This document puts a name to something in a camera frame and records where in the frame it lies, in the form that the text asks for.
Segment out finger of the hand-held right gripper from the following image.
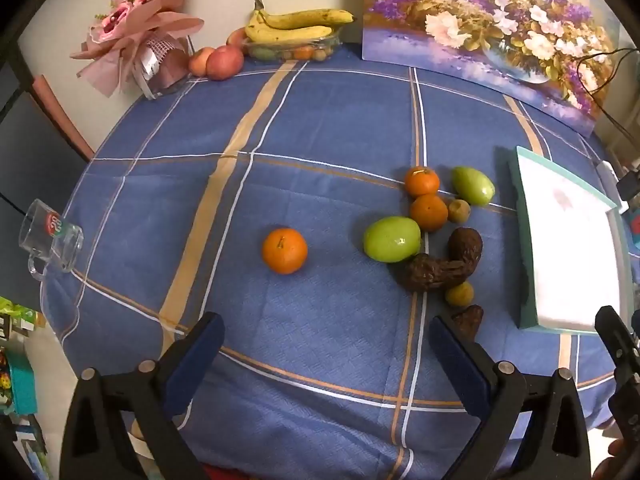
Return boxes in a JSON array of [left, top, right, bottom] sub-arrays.
[[595, 305, 640, 443]]

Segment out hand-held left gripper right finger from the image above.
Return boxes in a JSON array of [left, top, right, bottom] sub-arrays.
[[429, 315, 593, 480]]

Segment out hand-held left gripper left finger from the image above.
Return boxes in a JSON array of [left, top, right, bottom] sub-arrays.
[[60, 311, 225, 480]]

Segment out dark brown wrinkled date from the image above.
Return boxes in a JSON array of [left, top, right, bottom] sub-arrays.
[[397, 254, 466, 292], [451, 305, 485, 348], [446, 227, 484, 273]]

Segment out small tan longan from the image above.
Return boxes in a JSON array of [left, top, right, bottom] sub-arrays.
[[445, 281, 474, 307], [446, 199, 471, 224]]

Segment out teal tray with white inside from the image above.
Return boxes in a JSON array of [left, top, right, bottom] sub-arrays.
[[509, 146, 633, 335]]

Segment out orange mandarin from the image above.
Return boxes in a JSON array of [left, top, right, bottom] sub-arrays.
[[404, 166, 441, 197], [261, 227, 308, 275], [410, 193, 449, 232]]

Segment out large green jujube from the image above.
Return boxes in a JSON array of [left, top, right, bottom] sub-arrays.
[[363, 216, 422, 263]]

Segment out small green jujube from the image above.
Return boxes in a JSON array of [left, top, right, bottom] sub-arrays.
[[451, 166, 496, 207]]

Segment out person's right hand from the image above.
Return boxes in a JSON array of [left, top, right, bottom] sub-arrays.
[[592, 439, 627, 480]]

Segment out black power adapter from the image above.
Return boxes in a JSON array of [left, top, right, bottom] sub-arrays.
[[616, 170, 640, 202]]

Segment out teal carton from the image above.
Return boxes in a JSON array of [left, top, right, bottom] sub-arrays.
[[0, 350, 38, 416]]

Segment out green carton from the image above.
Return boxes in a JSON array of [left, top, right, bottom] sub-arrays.
[[0, 297, 46, 333]]

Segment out white power strip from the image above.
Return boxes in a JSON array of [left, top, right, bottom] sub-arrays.
[[596, 161, 628, 213]]

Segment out glass mug with logo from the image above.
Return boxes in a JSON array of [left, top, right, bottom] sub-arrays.
[[19, 199, 84, 281]]

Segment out blue plaid tablecloth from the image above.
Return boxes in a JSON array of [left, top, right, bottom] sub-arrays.
[[42, 52, 640, 480]]

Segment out pale orange apple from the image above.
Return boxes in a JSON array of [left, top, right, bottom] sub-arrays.
[[188, 47, 216, 77]]

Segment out clear plastic produce container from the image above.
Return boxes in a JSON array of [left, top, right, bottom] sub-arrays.
[[242, 27, 343, 63]]

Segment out flower painting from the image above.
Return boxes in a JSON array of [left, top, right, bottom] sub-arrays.
[[361, 0, 623, 136]]

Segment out pink wrapped flower bouquet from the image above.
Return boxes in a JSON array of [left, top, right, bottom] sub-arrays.
[[70, 0, 206, 101]]

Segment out yellow banana bunch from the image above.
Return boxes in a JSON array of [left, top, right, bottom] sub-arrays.
[[244, 0, 357, 45]]

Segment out black cable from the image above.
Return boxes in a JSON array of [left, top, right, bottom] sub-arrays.
[[575, 47, 640, 158]]

